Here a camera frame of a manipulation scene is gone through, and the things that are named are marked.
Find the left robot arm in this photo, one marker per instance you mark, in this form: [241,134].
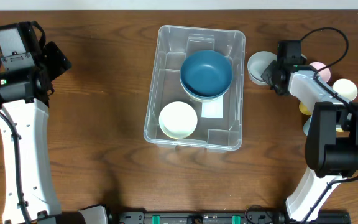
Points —
[28,66]

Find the small yellow bowl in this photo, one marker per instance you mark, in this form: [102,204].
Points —
[177,136]

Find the white label in bin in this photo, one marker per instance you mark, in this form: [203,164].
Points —
[213,109]

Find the clear plastic storage bin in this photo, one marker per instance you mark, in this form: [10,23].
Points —
[174,45]

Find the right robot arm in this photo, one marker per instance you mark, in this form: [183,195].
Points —
[331,148]

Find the small white bowl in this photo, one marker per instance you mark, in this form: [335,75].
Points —
[178,118]

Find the pink plastic cup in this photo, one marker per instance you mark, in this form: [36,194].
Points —
[324,74]

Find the dark blue bowl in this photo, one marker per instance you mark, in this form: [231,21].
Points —
[206,64]
[206,88]

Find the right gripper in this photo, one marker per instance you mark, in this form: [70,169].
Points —
[269,74]

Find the yellow cup left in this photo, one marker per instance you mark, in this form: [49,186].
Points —
[303,109]

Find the cream plastic cup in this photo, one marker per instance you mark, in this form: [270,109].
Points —
[346,88]

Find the small grey bowl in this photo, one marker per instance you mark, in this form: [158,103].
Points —
[257,64]

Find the light blue plastic cup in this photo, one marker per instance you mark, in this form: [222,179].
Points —
[306,126]

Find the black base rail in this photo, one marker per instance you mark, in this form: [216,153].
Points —
[251,216]

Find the large cream bowl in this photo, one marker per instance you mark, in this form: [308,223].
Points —
[203,100]

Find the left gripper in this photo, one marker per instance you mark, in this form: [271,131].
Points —
[56,59]

